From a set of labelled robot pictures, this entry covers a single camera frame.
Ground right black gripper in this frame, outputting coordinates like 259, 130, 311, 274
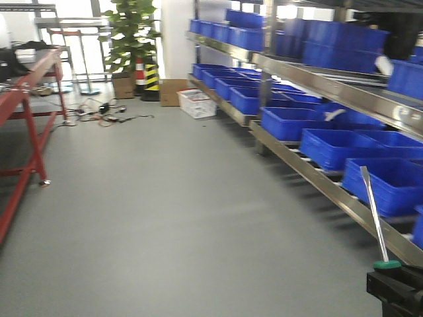
367, 264, 422, 316

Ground screwdriver green black handle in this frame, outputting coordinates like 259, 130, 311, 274
360, 166, 402, 269

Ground steel roller shelf rack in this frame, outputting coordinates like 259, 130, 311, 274
184, 0, 423, 267

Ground orange white traffic cone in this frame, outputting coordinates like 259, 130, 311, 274
134, 57, 145, 96

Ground green potted plant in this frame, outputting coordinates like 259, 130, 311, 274
98, 0, 163, 75

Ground yellow black striped post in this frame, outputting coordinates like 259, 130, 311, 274
140, 57, 160, 102

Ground red metal table frame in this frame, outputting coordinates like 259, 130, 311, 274
1, 46, 67, 245

